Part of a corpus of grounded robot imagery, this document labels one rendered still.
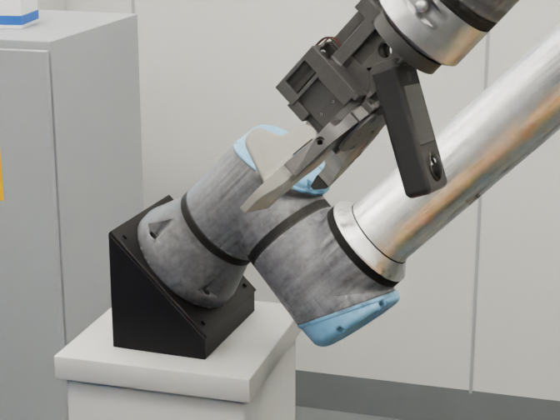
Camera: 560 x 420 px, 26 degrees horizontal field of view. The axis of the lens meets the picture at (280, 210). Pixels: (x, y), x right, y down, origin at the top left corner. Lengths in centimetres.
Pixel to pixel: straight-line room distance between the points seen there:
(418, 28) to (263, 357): 97
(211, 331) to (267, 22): 211
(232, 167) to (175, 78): 221
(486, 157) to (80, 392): 73
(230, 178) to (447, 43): 85
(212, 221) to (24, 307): 118
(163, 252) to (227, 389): 23
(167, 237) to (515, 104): 57
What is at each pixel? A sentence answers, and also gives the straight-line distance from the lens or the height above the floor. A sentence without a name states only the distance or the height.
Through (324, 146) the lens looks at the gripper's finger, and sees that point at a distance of 103.
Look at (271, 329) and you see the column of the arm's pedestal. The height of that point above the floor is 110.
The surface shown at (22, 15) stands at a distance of 297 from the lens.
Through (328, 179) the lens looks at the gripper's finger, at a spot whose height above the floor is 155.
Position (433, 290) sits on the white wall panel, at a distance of 397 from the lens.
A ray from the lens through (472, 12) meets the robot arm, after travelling 101.
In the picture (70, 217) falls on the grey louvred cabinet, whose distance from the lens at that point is 290.
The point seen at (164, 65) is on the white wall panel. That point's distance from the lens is 402.
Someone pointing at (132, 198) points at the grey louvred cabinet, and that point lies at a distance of 323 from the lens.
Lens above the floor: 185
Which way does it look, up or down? 17 degrees down
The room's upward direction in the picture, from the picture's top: straight up
